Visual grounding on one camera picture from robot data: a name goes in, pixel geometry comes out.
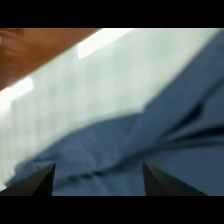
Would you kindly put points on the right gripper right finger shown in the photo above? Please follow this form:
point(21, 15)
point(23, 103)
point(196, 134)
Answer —
point(163, 184)

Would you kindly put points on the blue shirt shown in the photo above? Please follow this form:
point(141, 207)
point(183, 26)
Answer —
point(160, 140)

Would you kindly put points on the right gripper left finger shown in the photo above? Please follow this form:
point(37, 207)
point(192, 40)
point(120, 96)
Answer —
point(38, 184)

